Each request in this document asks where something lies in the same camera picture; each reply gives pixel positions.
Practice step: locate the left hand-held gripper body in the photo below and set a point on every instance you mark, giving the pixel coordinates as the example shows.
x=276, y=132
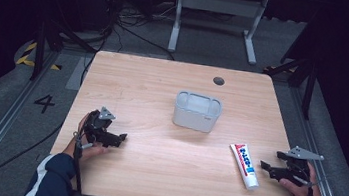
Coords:
x=97, y=125

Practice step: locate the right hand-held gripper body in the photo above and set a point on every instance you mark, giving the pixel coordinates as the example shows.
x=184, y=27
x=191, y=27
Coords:
x=298, y=168

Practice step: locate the white toothpaste tube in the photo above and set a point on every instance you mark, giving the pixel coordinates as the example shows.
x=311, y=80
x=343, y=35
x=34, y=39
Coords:
x=245, y=165

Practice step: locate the grey plastic holder box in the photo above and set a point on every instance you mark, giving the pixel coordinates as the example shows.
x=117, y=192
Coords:
x=195, y=115

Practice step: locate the person's left hand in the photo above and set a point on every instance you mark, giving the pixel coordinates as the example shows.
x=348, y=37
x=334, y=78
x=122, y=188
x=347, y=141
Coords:
x=92, y=152

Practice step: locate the black tripod stand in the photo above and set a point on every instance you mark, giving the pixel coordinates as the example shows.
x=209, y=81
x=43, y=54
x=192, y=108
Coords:
x=309, y=91
x=39, y=51

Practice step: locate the yellow black hazard tape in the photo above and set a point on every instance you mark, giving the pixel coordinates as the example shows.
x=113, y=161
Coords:
x=27, y=60

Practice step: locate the white metal table frame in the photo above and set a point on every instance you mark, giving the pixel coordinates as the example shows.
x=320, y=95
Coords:
x=221, y=4

